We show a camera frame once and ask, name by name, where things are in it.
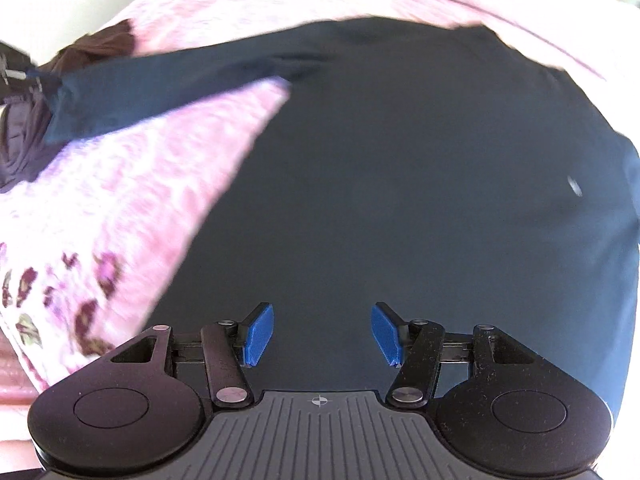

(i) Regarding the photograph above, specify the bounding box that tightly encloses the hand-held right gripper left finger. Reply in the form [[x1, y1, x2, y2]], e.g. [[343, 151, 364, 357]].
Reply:
[[107, 302, 275, 407]]

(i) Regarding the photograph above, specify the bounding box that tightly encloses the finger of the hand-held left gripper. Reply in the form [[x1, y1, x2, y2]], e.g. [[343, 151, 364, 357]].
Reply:
[[27, 64, 65, 98]]

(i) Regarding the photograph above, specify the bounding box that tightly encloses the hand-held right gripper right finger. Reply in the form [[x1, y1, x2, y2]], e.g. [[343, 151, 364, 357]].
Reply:
[[371, 302, 542, 407]]

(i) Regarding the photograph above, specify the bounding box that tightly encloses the teal shirt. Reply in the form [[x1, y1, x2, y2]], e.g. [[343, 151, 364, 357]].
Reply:
[[44, 16, 640, 413]]

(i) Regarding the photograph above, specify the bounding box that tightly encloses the dark brown garment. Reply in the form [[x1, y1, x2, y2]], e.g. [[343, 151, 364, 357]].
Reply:
[[36, 18, 139, 80]]

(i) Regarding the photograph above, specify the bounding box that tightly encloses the pink rose printed blanket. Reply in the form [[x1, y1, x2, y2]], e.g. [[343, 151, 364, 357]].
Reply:
[[0, 0, 612, 403]]

